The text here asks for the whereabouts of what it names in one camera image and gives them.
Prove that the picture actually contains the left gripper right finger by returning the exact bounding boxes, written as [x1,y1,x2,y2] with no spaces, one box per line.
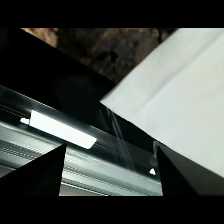
[155,145,224,197]

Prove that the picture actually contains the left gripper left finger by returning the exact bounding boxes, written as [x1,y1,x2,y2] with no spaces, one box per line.
[0,143,68,197]

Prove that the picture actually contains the white garment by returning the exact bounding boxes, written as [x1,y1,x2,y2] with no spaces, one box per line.
[99,27,224,179]

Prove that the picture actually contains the silver frame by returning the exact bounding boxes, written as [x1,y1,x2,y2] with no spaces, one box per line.
[0,84,164,197]

